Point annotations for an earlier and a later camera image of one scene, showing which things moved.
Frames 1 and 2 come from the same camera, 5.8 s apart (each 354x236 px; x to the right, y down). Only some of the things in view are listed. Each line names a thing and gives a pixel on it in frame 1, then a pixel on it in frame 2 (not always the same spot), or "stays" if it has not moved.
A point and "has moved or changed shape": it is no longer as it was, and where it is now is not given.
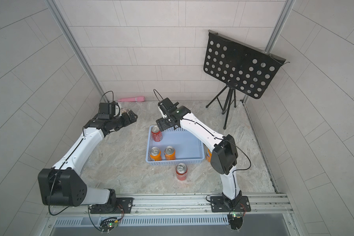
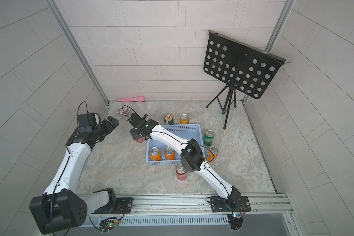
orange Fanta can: (209, 156) stays
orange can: (155, 154) stays
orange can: (169, 152) stays
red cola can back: (156, 133) has moved or changed shape
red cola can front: (181, 171) stays
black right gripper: (162, 123) to (136, 132)
